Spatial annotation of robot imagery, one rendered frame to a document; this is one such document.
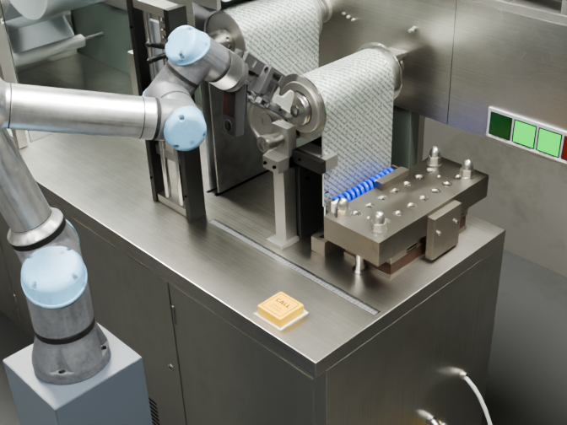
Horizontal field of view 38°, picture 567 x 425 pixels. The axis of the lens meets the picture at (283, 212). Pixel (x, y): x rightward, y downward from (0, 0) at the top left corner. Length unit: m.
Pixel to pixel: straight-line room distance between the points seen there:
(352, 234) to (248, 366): 0.39
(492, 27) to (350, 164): 0.43
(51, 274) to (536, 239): 2.35
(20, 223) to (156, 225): 0.52
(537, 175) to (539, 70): 1.60
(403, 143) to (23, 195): 0.96
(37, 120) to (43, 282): 0.31
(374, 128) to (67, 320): 0.82
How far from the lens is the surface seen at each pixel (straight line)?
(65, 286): 1.57
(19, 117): 1.43
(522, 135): 1.89
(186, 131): 1.46
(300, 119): 1.81
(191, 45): 1.55
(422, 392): 2.08
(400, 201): 1.91
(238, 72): 1.64
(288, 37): 2.00
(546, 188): 3.40
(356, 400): 1.85
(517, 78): 1.86
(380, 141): 1.98
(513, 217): 3.54
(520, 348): 3.14
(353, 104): 1.86
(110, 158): 2.45
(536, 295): 3.40
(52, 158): 2.51
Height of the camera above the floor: 2.00
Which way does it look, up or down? 32 degrees down
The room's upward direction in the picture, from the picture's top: 2 degrees counter-clockwise
